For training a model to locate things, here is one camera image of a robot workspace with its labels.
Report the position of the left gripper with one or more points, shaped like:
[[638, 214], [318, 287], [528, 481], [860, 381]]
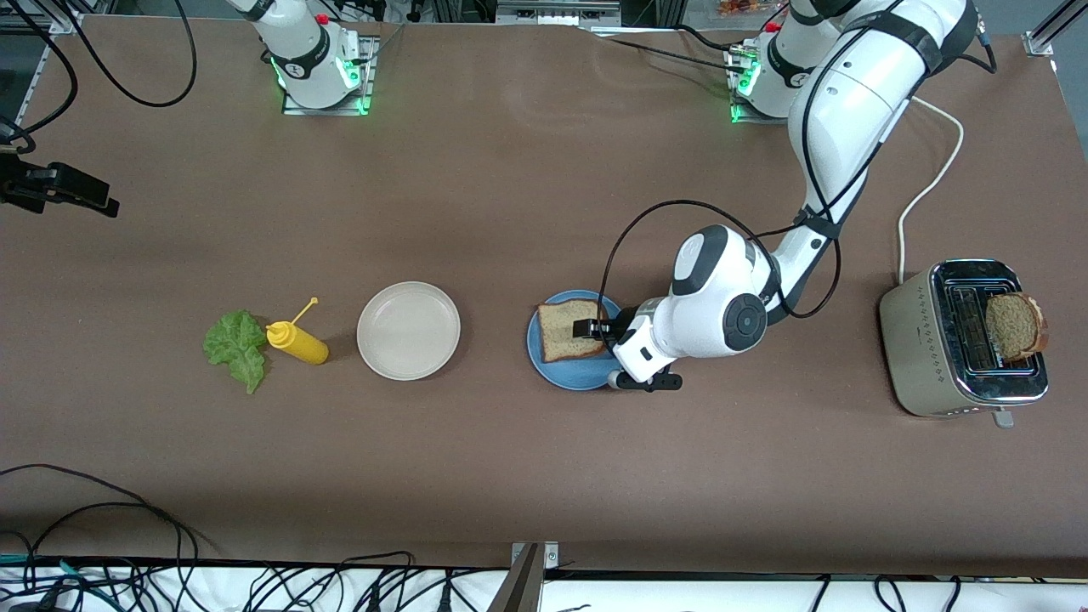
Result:
[[618, 324]]

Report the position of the brown bread slice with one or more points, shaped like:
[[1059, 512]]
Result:
[[557, 336], [1016, 327]]

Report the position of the green lettuce leaf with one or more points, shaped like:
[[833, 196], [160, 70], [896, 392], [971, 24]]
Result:
[[236, 344]]

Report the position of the blue round plate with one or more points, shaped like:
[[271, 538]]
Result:
[[552, 374]]

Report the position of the beige round plate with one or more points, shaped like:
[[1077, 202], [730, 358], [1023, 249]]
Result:
[[408, 331]]

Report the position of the yellow mustard squeeze bottle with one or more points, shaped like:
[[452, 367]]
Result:
[[302, 344]]

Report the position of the grey metal bar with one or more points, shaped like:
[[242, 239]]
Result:
[[520, 586]]

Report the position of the beige and chrome toaster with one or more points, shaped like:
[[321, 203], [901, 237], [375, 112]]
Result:
[[914, 340]]

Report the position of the grey metal box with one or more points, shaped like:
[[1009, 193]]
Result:
[[557, 12]]

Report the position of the orange packaged item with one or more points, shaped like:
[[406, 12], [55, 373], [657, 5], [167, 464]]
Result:
[[744, 7]]

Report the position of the perforated aluminium frame profile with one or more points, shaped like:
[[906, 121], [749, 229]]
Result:
[[34, 81]]

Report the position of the silver table edge bracket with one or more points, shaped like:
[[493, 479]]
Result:
[[551, 554]]

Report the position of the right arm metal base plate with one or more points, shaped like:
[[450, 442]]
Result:
[[327, 111]]

